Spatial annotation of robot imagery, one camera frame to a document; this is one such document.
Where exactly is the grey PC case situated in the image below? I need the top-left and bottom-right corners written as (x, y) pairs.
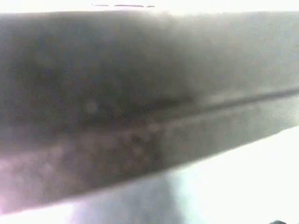
top-left (0, 10), bottom-right (299, 215)

